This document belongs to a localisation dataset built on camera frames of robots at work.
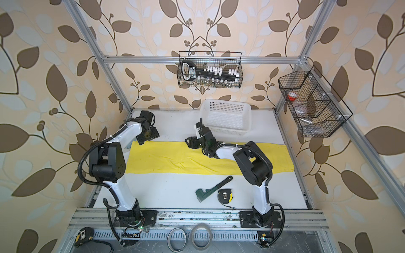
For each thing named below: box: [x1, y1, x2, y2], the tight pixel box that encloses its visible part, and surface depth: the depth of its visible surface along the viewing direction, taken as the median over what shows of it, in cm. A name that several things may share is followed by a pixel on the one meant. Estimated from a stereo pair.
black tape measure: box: [217, 188, 237, 209], surface depth 80 cm
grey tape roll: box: [190, 222, 213, 251], surface depth 70 cm
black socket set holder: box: [181, 60, 240, 85], surface depth 86 cm
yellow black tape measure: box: [74, 226, 95, 248], surface depth 69 cm
